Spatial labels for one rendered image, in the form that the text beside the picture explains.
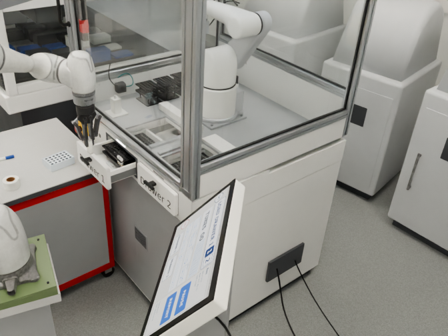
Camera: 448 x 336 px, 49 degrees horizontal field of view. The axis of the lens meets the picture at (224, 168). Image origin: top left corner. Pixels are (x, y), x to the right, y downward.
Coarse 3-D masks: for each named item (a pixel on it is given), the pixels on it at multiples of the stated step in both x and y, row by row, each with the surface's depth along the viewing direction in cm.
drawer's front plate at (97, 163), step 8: (80, 144) 223; (80, 152) 225; (80, 160) 229; (96, 160) 213; (88, 168) 224; (96, 168) 216; (104, 168) 208; (96, 176) 219; (104, 176) 211; (104, 184) 214
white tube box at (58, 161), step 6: (48, 156) 237; (54, 156) 238; (60, 156) 238; (66, 156) 238; (72, 156) 238; (48, 162) 233; (54, 162) 233; (60, 162) 233; (66, 162) 236; (72, 162) 238; (48, 168) 234; (54, 168) 232; (60, 168) 235
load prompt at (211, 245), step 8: (224, 200) 153; (216, 208) 154; (216, 216) 149; (216, 224) 145; (216, 232) 141; (208, 240) 142; (216, 240) 137; (208, 248) 138; (208, 256) 134; (208, 264) 131
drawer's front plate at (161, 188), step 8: (144, 168) 209; (144, 176) 211; (152, 176) 205; (144, 184) 214; (160, 184) 201; (152, 192) 210; (160, 192) 204; (168, 192) 198; (160, 200) 206; (176, 200) 196; (168, 208) 202; (176, 208) 199
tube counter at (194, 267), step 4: (204, 232) 148; (200, 236) 149; (204, 236) 146; (200, 240) 146; (204, 240) 144; (196, 244) 147; (200, 244) 144; (196, 248) 145; (200, 248) 142; (196, 252) 143; (200, 252) 140; (196, 256) 141; (200, 256) 138; (192, 260) 141; (196, 260) 139; (200, 260) 137; (192, 264) 139; (196, 264) 137; (192, 268) 137; (196, 268) 135; (192, 272) 135; (196, 272) 133; (188, 276) 136
